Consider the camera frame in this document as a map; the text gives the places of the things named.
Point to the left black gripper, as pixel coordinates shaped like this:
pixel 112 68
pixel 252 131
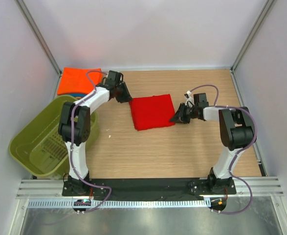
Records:
pixel 127 97

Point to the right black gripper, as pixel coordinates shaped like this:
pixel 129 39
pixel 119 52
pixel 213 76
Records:
pixel 179 115

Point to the red t shirt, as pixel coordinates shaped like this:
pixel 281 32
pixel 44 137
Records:
pixel 152 112

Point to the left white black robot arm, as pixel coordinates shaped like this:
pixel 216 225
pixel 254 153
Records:
pixel 75 128

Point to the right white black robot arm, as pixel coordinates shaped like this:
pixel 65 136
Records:
pixel 237 133

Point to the blue folded t shirt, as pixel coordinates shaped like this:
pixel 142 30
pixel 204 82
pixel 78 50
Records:
pixel 77 95

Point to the orange folded t shirt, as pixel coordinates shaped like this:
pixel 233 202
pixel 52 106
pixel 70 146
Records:
pixel 79 81

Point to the olive green plastic basket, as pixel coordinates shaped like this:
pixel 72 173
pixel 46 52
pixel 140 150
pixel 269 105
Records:
pixel 39 147

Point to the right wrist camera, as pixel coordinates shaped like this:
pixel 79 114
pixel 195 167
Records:
pixel 189 99

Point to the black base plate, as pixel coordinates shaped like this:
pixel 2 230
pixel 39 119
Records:
pixel 159 189

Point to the aluminium frame rail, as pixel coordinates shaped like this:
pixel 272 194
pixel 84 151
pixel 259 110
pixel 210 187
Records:
pixel 41 188

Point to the slotted cable duct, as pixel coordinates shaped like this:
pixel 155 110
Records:
pixel 88 204

